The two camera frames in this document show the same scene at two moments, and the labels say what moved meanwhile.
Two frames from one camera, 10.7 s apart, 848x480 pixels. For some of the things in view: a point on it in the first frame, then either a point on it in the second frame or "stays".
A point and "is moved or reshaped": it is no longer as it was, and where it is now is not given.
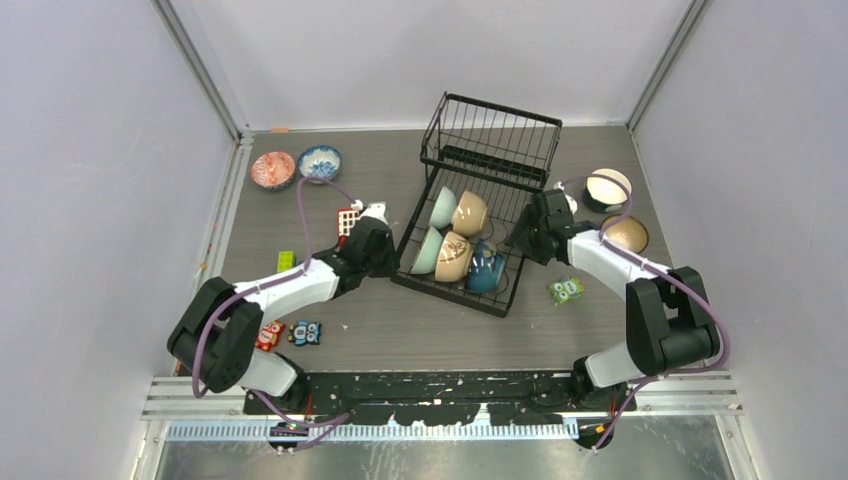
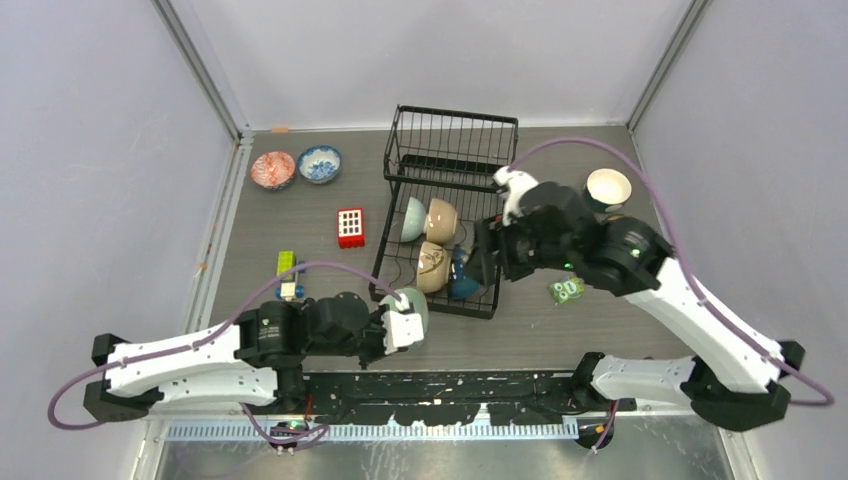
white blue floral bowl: [319, 161] stays
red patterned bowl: [274, 170] stays
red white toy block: [345, 220] stays
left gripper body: [382, 265] to [368, 343]
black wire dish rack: [484, 164] is moved or reshaped
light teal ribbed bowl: [443, 208] to [414, 220]
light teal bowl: [427, 257] to [416, 302]
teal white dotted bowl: [605, 195] stays
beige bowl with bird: [454, 257] to [433, 267]
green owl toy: [565, 290] stays
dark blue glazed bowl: [485, 268] is moved or reshaped
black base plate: [443, 398] stays
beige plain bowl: [469, 214] to [441, 221]
